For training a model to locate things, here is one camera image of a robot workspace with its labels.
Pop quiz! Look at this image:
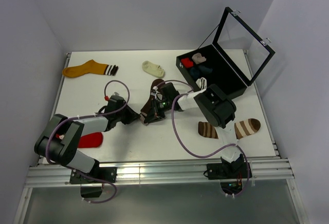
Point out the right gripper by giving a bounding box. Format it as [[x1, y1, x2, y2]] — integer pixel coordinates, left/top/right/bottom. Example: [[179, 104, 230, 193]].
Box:
[[144, 98, 172, 124]]

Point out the dark brown sock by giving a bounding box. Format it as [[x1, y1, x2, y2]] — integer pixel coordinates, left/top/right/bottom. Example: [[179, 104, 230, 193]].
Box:
[[139, 79, 167, 125]]

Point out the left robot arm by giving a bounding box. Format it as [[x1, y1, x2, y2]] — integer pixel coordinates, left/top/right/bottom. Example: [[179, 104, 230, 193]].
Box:
[[34, 95, 139, 182]]

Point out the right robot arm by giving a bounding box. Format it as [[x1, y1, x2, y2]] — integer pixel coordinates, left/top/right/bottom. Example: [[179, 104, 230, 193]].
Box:
[[141, 81, 250, 179]]

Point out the cream ankle sock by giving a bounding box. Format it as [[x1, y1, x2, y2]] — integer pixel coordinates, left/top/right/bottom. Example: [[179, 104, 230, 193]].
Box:
[[142, 61, 165, 78]]

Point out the rolled white striped sock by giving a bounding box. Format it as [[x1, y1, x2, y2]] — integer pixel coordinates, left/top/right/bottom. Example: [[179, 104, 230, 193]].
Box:
[[196, 77, 208, 90]]

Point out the mustard yellow sock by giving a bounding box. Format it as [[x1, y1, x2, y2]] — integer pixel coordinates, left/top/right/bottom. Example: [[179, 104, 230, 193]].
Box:
[[62, 60, 119, 78]]

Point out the rolled teal sock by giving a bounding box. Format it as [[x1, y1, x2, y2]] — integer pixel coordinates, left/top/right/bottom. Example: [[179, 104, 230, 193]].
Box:
[[189, 68, 200, 81]]

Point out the rolled red sock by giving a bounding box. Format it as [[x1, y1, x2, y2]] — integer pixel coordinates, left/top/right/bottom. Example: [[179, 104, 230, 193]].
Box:
[[181, 58, 194, 68]]

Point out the rolled navy sock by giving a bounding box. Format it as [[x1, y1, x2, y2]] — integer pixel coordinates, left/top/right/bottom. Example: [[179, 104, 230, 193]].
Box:
[[198, 65, 213, 75]]

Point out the rolled beige sock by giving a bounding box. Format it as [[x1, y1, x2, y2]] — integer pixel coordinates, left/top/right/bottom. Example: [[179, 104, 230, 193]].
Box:
[[192, 53, 207, 64]]

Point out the brown cream striped sock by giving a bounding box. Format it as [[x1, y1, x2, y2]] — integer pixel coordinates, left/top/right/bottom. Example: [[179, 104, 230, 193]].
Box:
[[198, 118, 261, 140]]

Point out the black storage box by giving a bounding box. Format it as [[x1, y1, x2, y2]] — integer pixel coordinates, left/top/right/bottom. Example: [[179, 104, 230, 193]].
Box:
[[176, 7, 275, 99]]

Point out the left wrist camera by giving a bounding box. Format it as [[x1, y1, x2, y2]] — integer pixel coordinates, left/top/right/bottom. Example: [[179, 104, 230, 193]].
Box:
[[104, 92, 124, 106]]

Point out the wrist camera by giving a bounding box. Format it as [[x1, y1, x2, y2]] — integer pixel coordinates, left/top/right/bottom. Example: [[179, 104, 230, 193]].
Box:
[[104, 92, 124, 106], [150, 86, 163, 102]]

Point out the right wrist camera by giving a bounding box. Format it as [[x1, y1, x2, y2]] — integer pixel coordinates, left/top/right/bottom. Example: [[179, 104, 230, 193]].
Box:
[[150, 86, 163, 102]]

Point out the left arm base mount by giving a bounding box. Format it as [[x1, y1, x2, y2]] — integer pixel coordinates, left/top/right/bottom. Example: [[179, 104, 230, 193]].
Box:
[[69, 166, 117, 203]]

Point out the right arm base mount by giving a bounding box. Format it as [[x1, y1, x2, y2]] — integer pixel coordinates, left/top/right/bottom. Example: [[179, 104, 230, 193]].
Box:
[[204, 161, 252, 180]]

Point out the aluminium table frame rail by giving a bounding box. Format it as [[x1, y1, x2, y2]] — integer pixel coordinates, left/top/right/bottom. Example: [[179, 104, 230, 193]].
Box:
[[24, 158, 295, 188]]

